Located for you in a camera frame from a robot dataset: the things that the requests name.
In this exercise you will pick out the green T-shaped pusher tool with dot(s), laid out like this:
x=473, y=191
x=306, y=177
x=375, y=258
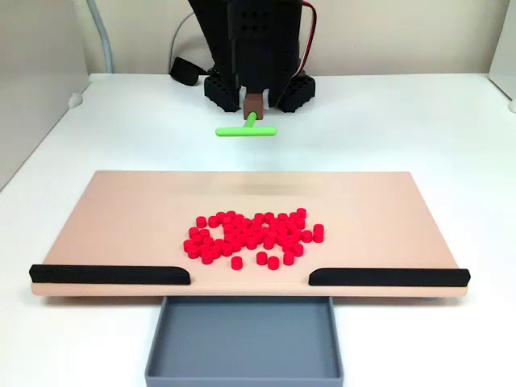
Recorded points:
x=246, y=131

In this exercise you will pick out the red cylindrical granule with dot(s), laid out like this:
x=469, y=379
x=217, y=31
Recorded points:
x=213, y=221
x=230, y=215
x=297, y=249
x=288, y=258
x=293, y=217
x=226, y=249
x=201, y=221
x=318, y=228
x=188, y=246
x=273, y=263
x=301, y=212
x=193, y=252
x=259, y=217
x=238, y=218
x=282, y=217
x=300, y=222
x=262, y=258
x=307, y=236
x=269, y=217
x=216, y=253
x=237, y=263
x=206, y=258
x=318, y=238
x=194, y=232
x=221, y=216

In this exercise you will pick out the grey tray container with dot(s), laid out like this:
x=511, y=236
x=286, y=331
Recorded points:
x=242, y=342

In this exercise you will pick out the white panel foot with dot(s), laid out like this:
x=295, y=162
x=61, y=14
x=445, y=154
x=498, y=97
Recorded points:
x=512, y=106
x=75, y=100

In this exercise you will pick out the beige wooden board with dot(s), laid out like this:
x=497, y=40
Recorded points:
x=121, y=221

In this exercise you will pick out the blue board foot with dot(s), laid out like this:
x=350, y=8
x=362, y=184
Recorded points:
x=429, y=299

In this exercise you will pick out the black edge rail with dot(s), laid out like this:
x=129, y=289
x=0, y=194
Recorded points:
x=101, y=275
x=383, y=277

